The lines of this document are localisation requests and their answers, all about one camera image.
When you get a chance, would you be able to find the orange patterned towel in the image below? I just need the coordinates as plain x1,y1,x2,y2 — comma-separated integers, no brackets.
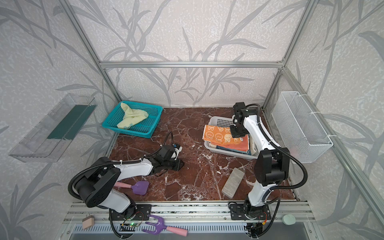
203,125,250,151

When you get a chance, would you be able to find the blue cream Doraemon towel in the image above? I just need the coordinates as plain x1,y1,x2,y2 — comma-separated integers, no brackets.
209,143,251,155

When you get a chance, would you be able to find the light green cloth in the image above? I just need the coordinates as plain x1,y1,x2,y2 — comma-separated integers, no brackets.
117,103,149,130

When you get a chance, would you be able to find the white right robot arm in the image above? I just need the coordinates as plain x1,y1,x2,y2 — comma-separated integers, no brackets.
230,102,308,215

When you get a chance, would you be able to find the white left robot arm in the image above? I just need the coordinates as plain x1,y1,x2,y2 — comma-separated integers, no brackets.
68,144,184,214

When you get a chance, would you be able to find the white plastic basket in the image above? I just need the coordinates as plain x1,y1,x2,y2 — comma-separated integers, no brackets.
203,117,259,160

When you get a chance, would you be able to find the teal plastic basket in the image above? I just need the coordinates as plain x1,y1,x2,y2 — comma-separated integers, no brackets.
102,101,163,139

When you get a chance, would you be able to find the grey stone block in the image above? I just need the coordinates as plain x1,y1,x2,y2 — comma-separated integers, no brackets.
222,168,245,199

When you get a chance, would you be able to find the pink sponge block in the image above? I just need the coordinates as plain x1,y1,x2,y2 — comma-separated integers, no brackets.
82,216,95,230

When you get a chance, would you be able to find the mint green round object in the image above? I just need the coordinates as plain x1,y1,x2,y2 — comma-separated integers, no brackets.
282,214,296,226

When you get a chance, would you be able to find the purple toy shovel pink handle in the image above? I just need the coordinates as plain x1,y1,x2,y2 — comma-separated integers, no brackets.
114,181,150,196

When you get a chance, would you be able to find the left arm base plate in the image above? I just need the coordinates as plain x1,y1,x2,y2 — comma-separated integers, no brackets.
109,204,152,233

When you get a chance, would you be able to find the purple toy rake pink handle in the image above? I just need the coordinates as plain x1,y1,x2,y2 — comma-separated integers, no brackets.
142,215,188,237

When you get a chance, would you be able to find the white wire mesh basket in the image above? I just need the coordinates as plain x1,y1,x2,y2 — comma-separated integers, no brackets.
272,91,333,164

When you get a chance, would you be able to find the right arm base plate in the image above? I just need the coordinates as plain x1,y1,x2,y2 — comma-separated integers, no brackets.
228,202,272,221

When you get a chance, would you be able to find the aluminium frame profile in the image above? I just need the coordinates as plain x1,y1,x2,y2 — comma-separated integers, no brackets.
59,1,384,224

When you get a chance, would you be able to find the clear plastic wall shelf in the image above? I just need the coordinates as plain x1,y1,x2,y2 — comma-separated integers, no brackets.
9,94,97,163

